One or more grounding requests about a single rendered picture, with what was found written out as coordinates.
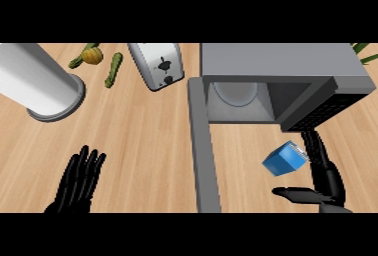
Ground green plant leaves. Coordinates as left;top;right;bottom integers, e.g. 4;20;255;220
349;42;378;66

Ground grey microwave door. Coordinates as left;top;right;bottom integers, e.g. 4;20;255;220
185;76;222;214

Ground white toaster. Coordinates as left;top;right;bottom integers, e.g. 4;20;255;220
126;42;185;92

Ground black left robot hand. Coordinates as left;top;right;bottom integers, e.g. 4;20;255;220
42;144;107;214

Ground green cucumber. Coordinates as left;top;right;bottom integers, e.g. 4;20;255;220
103;52;123;89

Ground blue milk carton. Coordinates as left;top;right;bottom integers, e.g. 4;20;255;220
261;140;310;177

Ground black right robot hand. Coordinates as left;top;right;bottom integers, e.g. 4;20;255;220
270;130;346;208

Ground yellow squash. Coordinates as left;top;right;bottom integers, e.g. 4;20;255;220
81;47;104;66

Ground grey microwave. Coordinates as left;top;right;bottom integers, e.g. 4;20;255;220
199;42;378;133

